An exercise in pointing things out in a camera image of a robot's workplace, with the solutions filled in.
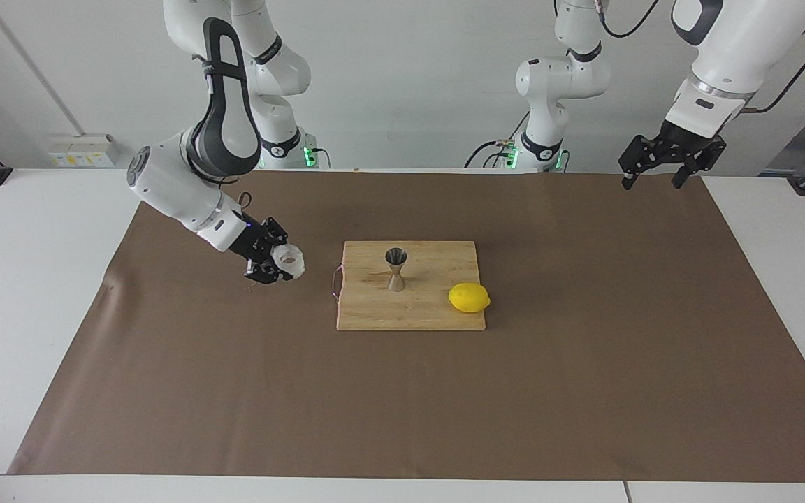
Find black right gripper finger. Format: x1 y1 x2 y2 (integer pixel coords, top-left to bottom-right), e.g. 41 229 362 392
259 216 291 246
244 259 296 286

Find yellow lemon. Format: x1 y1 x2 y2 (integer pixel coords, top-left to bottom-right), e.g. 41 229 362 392
448 282 492 314

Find steel double jigger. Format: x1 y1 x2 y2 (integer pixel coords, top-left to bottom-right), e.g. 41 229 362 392
384 247 409 293

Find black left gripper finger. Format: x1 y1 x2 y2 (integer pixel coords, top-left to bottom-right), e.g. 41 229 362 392
672 138 727 190
618 134 662 191

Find white wall socket box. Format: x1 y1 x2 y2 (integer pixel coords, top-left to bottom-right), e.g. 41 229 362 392
48 133 119 169

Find clear textured glass cup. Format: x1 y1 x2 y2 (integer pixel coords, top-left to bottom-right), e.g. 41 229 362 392
270 243 306 282

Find brown table mat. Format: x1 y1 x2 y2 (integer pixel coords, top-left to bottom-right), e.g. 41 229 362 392
8 168 805 483

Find wooden cutting board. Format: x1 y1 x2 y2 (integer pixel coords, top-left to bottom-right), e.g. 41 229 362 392
331 240 487 332

